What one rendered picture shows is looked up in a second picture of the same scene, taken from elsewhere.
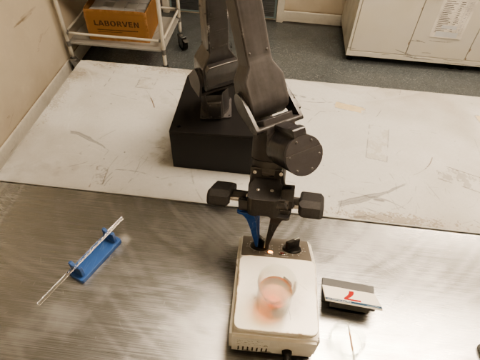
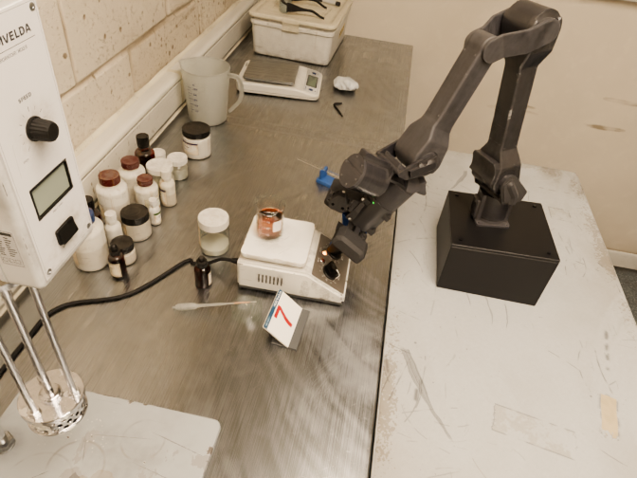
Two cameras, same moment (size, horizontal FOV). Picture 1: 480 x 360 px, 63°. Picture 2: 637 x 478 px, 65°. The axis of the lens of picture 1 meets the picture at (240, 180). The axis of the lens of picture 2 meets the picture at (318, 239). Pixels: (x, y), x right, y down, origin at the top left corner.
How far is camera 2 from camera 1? 84 cm
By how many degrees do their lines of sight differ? 62
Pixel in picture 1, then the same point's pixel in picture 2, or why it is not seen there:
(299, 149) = (354, 163)
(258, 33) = (443, 101)
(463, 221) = not seen: outside the picture
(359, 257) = (331, 349)
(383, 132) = (562, 449)
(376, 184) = (443, 400)
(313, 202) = (344, 232)
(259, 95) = (406, 138)
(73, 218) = not seen: hidden behind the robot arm
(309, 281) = (286, 257)
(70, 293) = (309, 176)
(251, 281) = (291, 225)
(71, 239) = not seen: hidden behind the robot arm
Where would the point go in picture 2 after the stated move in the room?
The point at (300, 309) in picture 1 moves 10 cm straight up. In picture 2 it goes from (263, 247) to (263, 202)
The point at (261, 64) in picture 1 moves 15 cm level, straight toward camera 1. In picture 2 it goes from (427, 122) to (333, 107)
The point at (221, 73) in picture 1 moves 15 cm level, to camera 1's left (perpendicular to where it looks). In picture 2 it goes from (482, 166) to (471, 126)
